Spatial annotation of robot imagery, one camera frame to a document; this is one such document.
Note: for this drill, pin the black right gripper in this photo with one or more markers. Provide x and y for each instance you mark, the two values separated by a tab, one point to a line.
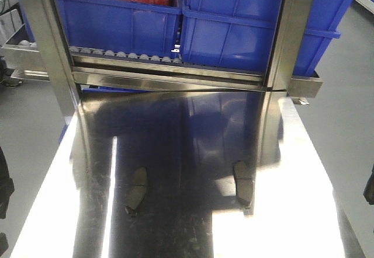
369	189

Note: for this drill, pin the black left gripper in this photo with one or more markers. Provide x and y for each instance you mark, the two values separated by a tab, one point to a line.
7	186

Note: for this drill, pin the inner right grey brake pad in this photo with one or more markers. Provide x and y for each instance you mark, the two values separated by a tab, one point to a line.
244	182

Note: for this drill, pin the grey brake pad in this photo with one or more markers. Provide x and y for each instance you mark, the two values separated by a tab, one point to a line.
244	182
136	192

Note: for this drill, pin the inner left grey brake pad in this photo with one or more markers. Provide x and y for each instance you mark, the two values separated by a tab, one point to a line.
136	192

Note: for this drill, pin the roller conveyor track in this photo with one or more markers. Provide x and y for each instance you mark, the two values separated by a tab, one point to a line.
96	51

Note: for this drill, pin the left blue plastic bin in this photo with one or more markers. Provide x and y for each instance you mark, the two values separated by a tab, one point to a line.
117	25

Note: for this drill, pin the blue plastic bin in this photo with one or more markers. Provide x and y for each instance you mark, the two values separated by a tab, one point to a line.
239	33
117	25

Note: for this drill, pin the right blue plastic bin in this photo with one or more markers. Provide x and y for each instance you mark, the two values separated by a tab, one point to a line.
239	33

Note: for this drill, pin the stainless steel rack frame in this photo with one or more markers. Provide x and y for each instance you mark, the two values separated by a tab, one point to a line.
51	60

